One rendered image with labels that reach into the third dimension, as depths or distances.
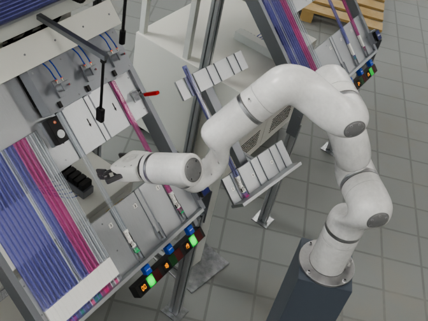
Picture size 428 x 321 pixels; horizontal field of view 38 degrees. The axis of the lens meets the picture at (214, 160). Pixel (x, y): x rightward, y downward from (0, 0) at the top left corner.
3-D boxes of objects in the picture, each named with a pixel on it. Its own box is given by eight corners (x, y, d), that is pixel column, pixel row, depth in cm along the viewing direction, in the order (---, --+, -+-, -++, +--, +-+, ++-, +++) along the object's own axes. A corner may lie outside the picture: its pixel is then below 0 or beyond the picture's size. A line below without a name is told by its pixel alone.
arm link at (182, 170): (173, 159, 167) (150, 147, 160) (210, 160, 158) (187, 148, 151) (165, 188, 165) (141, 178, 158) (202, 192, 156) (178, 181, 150)
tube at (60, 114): (137, 250, 190) (139, 250, 189) (134, 253, 189) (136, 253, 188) (56, 104, 177) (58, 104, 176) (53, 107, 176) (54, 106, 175)
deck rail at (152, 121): (193, 209, 215) (206, 207, 211) (190, 211, 214) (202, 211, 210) (96, 20, 196) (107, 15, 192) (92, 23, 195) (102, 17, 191)
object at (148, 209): (193, 208, 212) (200, 207, 210) (49, 337, 169) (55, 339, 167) (169, 160, 207) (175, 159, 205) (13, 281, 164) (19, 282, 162)
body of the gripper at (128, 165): (158, 146, 165) (131, 146, 173) (134, 165, 159) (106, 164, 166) (168, 170, 168) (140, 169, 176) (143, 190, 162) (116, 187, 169)
